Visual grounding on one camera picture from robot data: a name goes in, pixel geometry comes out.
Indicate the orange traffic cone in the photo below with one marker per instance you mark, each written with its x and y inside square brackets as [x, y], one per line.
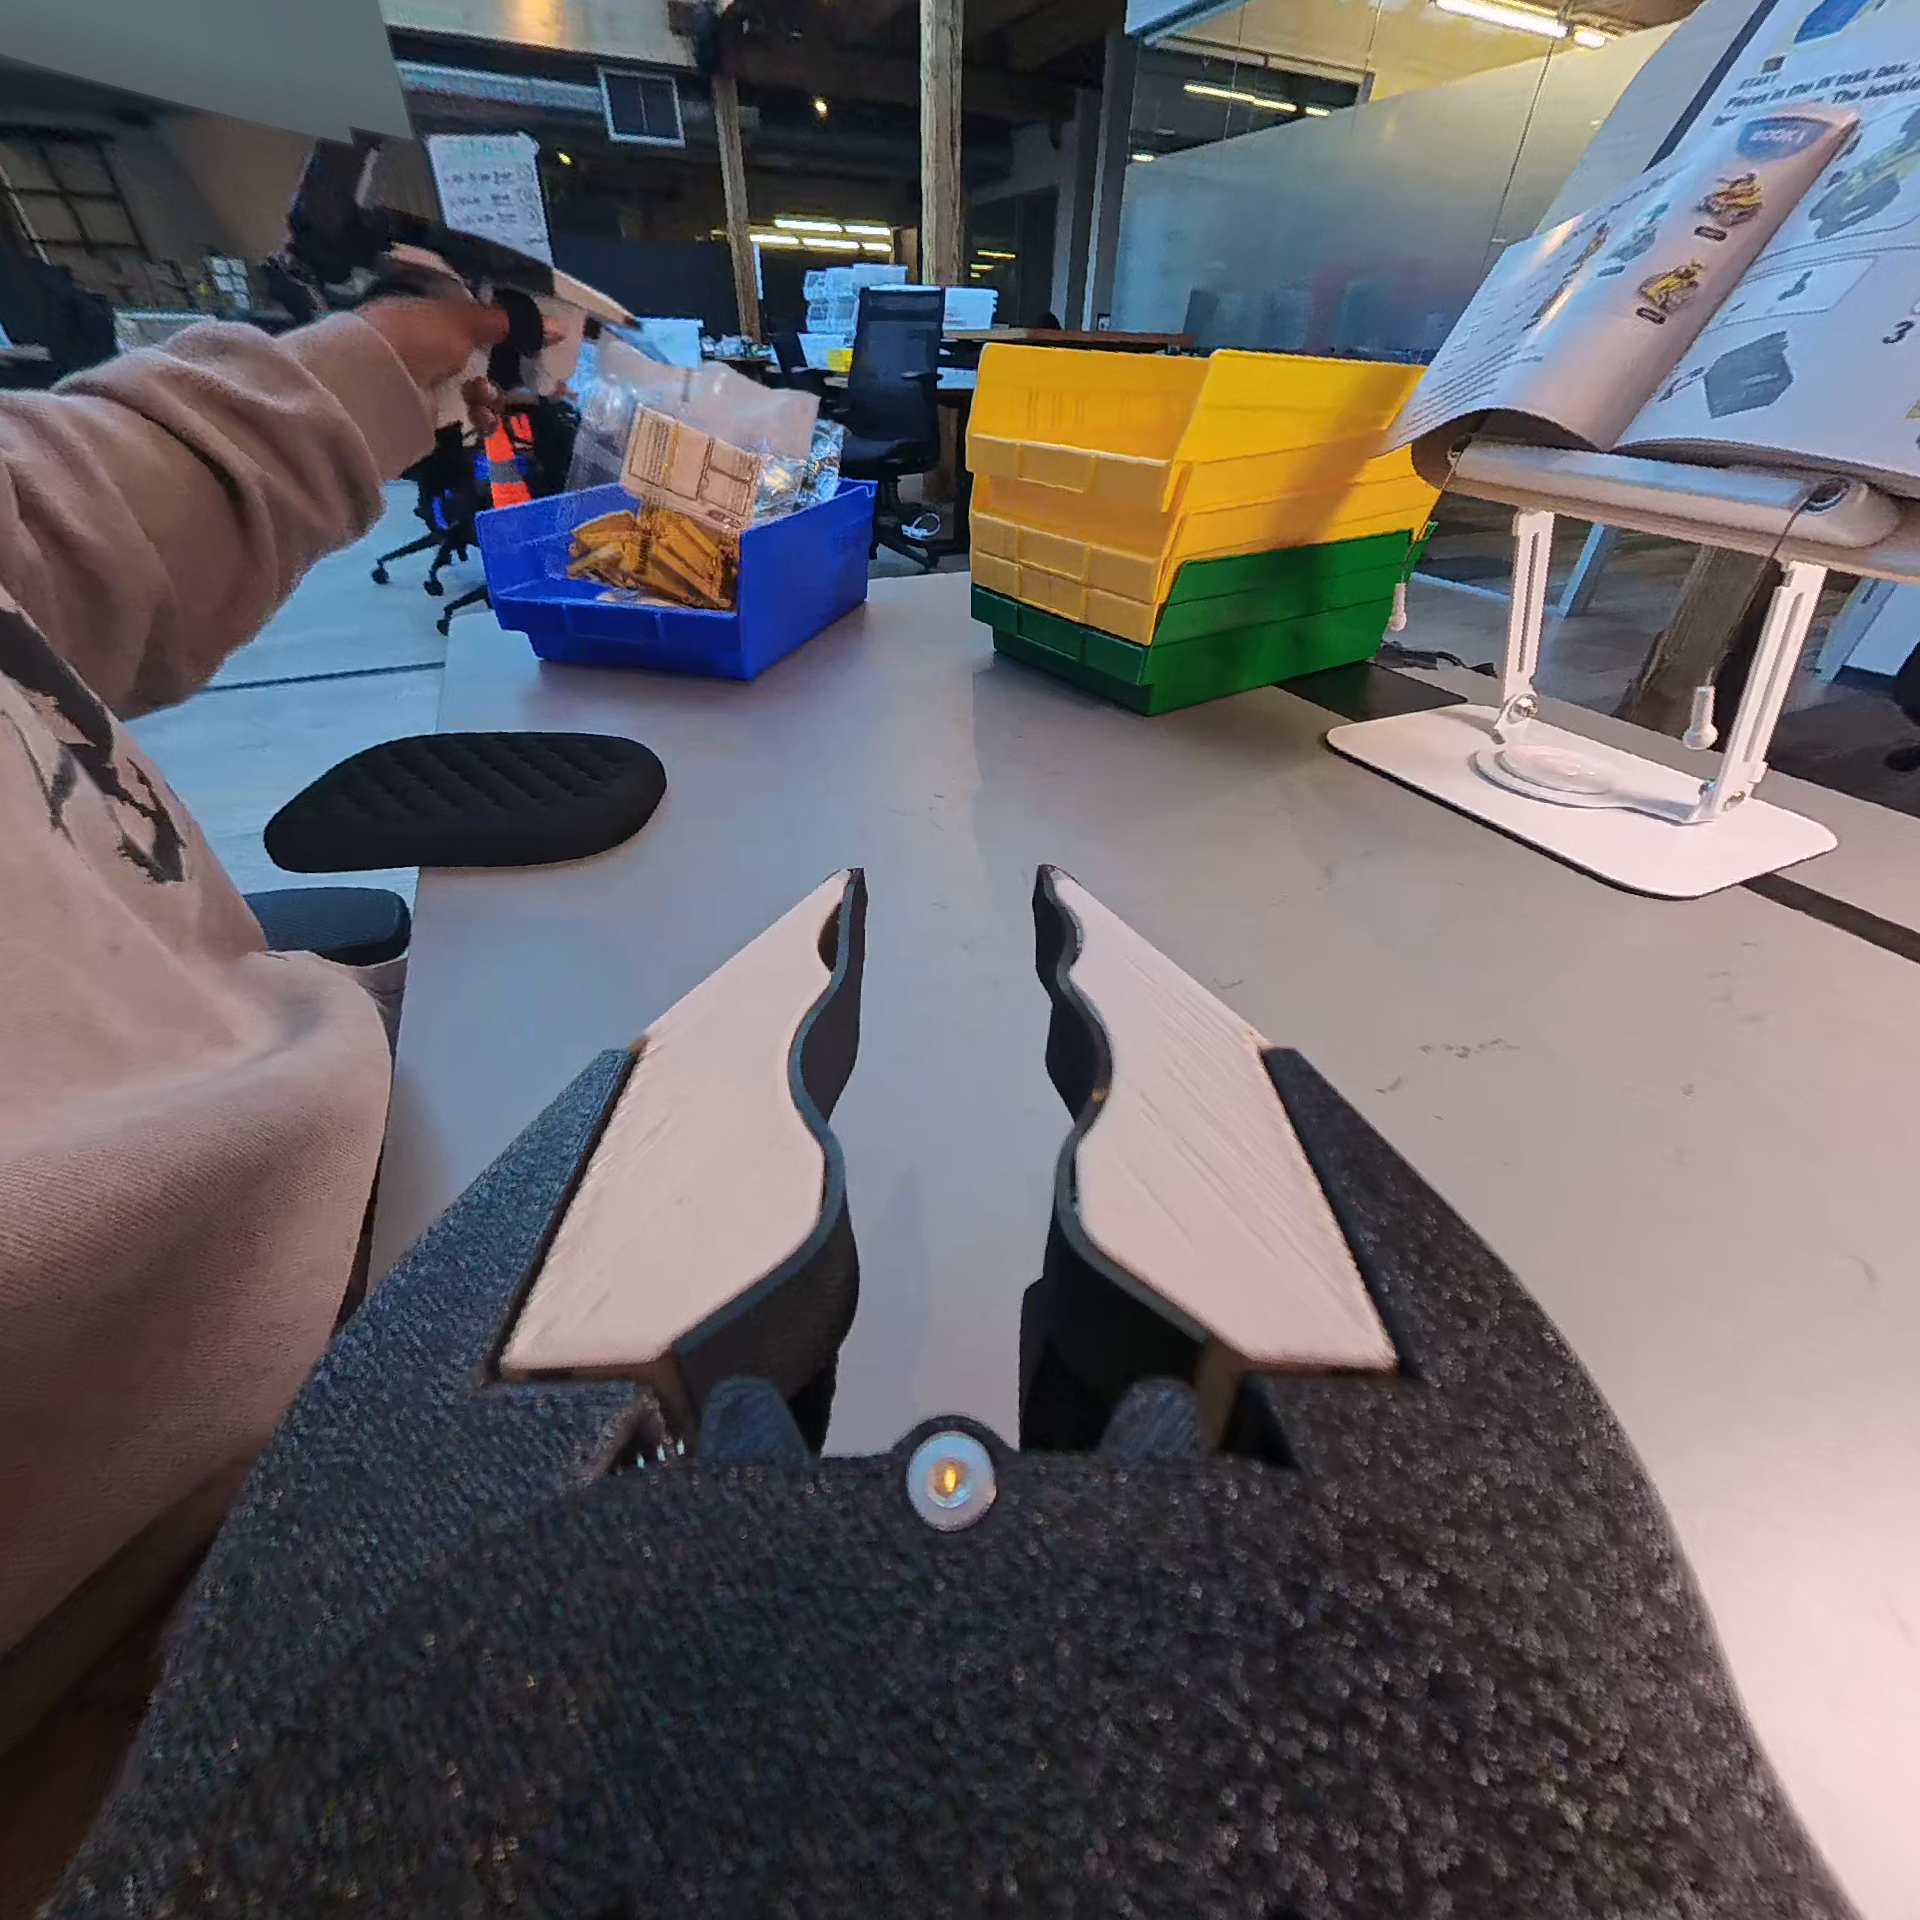
[508, 475]

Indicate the black chair armrest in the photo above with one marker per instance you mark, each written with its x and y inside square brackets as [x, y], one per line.
[465, 803]

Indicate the green plastic bin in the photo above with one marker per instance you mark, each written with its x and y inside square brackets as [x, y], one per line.
[1276, 629]

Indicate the blue plastic bin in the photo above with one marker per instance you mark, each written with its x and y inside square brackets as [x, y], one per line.
[781, 599]

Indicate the person's left hand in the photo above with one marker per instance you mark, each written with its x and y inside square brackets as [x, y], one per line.
[434, 329]

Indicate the large clear plastic bag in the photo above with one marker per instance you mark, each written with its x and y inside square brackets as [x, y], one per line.
[661, 383]

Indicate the wooden book stand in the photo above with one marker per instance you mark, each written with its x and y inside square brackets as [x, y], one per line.
[1576, 811]

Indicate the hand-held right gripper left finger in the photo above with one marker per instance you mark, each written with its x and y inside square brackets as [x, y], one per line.
[692, 1201]

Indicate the instruction manual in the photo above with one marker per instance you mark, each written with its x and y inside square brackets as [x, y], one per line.
[1800, 376]

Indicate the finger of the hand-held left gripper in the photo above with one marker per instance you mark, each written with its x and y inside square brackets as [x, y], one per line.
[592, 297]

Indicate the person's left forearm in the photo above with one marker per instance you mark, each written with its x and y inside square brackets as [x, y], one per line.
[225, 481]

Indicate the whiteboard sign on stand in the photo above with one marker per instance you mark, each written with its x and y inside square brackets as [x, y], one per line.
[488, 196]

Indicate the white sticker sheet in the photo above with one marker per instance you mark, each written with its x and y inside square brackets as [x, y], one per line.
[692, 464]

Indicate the black office chair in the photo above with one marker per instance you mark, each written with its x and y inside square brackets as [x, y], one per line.
[892, 360]

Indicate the grey desk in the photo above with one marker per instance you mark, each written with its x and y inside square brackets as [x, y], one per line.
[1350, 975]

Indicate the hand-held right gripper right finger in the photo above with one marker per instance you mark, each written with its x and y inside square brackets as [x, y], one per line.
[1215, 1201]

